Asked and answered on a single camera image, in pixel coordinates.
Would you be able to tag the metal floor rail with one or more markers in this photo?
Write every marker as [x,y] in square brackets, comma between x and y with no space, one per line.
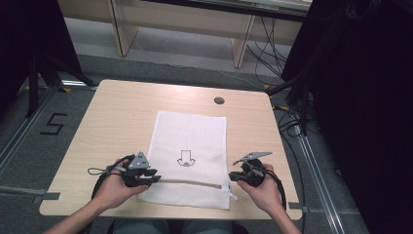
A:
[22,130]
[319,182]

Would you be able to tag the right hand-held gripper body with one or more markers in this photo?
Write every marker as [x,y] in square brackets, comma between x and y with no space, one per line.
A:
[253,169]

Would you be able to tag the white mesh laundry bag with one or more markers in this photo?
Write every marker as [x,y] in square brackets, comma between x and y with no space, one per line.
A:
[191,136]

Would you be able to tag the person's left hand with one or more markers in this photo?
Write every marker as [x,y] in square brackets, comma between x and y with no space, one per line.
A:
[113,191]

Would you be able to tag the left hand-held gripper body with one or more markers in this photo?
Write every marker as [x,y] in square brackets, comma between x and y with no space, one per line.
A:
[136,167]

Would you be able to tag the light wooden desk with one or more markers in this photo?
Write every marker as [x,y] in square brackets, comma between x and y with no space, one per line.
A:
[181,22]

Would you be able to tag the person's right hand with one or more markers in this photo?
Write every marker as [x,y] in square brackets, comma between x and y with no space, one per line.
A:
[264,191]

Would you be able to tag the black metal stand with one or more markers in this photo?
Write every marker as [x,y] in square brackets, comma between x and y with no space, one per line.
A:
[34,87]
[303,104]

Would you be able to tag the black curtain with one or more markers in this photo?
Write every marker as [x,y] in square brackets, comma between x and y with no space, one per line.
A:
[29,39]
[357,97]

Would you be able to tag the person's legs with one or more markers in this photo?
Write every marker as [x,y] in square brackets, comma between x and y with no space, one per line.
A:
[139,226]

